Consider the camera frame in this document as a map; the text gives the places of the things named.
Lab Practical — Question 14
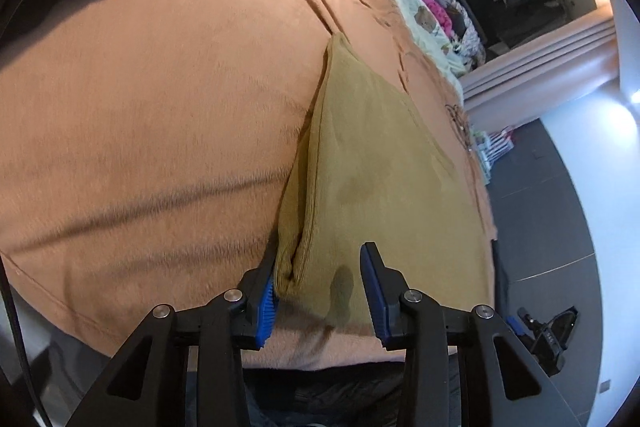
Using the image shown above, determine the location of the olive cat print t-shirt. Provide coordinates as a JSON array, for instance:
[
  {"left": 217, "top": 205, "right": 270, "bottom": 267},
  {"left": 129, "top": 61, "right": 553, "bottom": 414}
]
[{"left": 274, "top": 35, "right": 495, "bottom": 327}]

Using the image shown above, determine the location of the pink clothing pile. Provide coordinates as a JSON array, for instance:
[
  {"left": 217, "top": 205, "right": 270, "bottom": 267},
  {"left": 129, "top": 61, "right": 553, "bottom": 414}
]
[{"left": 422, "top": 0, "right": 454, "bottom": 39}]

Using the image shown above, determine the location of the grey patterned pants leg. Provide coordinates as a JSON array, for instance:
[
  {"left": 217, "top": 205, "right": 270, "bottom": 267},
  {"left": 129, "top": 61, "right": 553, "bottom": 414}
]
[{"left": 184, "top": 345, "right": 461, "bottom": 427}]

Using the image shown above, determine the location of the orange bed blanket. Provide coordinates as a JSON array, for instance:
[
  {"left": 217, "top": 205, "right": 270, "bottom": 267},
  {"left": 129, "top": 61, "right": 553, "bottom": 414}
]
[{"left": 1, "top": 0, "right": 472, "bottom": 371}]

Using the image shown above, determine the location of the pink curtain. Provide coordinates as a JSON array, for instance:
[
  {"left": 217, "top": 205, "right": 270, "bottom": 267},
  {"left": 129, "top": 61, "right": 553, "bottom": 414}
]
[{"left": 460, "top": 5, "right": 620, "bottom": 132}]

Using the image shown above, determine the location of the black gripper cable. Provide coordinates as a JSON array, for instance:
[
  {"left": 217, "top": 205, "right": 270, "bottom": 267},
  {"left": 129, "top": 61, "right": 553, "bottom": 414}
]
[{"left": 0, "top": 256, "right": 54, "bottom": 427}]

